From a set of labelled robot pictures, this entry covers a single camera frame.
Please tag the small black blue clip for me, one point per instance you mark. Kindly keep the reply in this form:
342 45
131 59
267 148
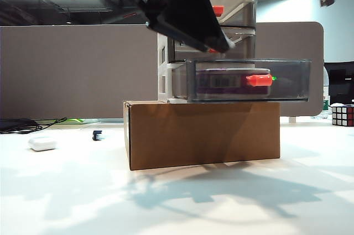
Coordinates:
96 135

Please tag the black office monitor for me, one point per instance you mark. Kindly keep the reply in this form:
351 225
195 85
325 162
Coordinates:
341 85

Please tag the white earbuds case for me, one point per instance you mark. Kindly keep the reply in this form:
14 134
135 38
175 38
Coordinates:
41 143

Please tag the purple white napkin pack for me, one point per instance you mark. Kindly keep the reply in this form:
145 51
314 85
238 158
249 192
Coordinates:
218 90

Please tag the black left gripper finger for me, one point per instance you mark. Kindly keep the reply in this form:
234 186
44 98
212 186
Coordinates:
177 37
207 30

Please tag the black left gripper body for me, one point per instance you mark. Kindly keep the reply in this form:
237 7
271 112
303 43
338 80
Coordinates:
160 8

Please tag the grey-brown desk partition panel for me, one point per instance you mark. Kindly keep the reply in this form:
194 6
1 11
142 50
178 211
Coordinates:
69 74

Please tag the clear bottle green cap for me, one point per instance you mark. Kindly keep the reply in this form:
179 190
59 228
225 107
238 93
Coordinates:
326 105

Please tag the white partition foot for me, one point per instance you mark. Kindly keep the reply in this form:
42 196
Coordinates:
292 120

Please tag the flat green object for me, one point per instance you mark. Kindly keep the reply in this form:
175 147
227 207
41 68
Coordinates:
74 120

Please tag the brown cardboard box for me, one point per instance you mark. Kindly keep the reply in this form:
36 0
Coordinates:
204 135

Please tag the black Rubik's cube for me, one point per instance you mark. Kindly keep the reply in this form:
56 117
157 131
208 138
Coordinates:
343 116

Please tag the white plastic drawer cabinet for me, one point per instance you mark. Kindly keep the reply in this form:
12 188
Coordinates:
163 52

